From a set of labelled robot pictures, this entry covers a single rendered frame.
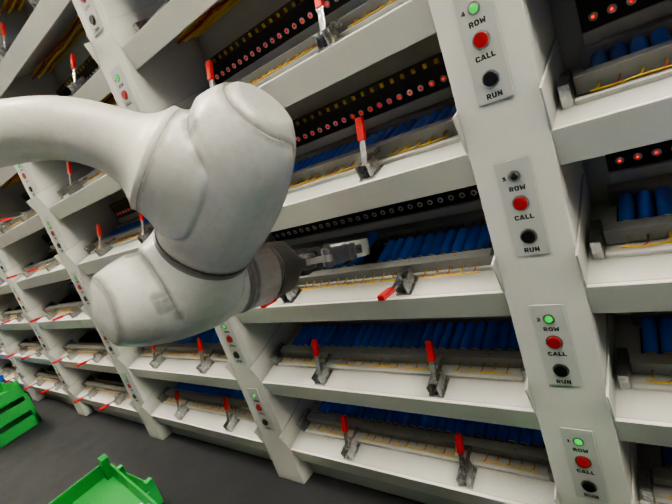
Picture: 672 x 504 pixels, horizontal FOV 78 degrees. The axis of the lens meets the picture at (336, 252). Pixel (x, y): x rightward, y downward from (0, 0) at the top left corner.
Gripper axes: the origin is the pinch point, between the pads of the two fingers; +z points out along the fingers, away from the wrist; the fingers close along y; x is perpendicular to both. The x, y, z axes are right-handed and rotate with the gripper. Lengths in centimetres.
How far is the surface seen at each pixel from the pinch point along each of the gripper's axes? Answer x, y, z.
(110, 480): 52, 84, -17
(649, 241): 4.8, -41.2, 5.8
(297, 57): -32.1, -0.7, -5.3
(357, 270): 4.0, 1.2, 2.5
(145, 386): 37, 105, 6
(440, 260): 3.9, -15.0, 2.7
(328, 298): 8.3, 7.1, -0.1
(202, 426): 47, 73, 7
